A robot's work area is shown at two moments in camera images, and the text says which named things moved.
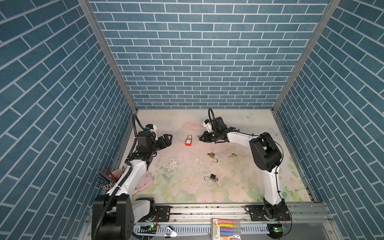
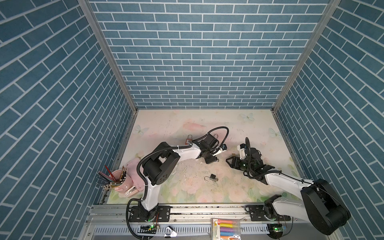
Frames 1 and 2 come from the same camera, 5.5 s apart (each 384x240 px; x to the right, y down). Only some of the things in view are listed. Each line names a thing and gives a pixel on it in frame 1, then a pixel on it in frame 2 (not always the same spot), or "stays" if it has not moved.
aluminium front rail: (313, 213) stays
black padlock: (212, 177) stays
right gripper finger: (205, 138) to (234, 162)
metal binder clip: (170, 232) stays
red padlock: (188, 142) stays
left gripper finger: (162, 143) to (210, 159)
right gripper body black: (214, 135) to (246, 167)
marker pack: (225, 229) stays
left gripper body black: (151, 149) to (209, 152)
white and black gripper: (207, 124) to (241, 148)
